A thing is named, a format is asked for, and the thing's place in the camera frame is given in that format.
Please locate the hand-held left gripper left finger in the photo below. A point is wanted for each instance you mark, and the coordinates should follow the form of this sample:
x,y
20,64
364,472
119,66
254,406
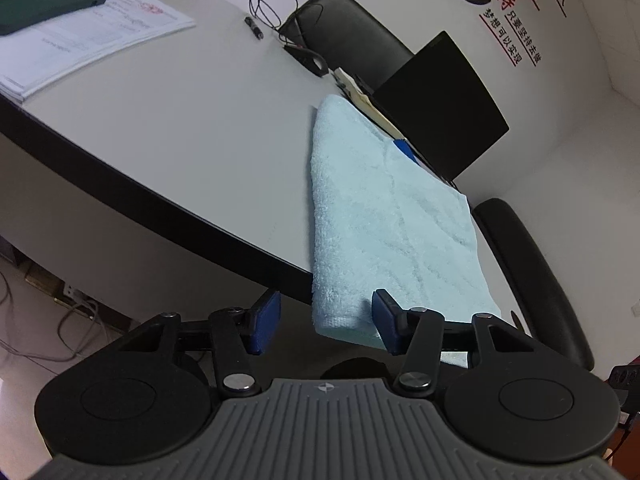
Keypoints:
x,y
265,320

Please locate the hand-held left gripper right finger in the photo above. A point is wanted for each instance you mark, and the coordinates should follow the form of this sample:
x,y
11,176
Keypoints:
x,y
386,322

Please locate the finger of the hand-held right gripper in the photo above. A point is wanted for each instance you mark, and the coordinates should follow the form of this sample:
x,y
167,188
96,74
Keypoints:
x,y
625,377

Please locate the light blue towel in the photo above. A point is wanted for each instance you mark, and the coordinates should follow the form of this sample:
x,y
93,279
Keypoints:
x,y
390,220

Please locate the dark blue towel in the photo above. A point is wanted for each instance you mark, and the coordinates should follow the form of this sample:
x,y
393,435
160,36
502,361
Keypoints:
x,y
404,149

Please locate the white power strip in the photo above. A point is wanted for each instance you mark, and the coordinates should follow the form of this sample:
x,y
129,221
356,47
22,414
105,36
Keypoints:
x,y
75,300

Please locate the black laptop screen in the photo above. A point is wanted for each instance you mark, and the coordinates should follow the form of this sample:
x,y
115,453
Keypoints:
x,y
440,110

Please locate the notebook with cream pages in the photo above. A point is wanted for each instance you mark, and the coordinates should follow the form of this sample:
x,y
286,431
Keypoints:
x,y
360,97

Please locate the black computer mouse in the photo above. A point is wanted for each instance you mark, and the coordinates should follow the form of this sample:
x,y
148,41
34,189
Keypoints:
x,y
314,62

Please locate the black pen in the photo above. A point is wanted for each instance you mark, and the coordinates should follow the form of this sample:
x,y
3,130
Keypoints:
x,y
254,28

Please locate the black office chair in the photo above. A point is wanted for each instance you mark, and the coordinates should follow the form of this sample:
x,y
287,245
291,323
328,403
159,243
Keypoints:
x,y
345,30

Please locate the printed paper documents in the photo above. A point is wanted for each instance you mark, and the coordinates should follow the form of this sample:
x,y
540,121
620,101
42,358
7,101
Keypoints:
x,y
100,35

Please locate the dark green phone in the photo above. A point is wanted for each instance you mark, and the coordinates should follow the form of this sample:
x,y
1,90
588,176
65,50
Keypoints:
x,y
45,7

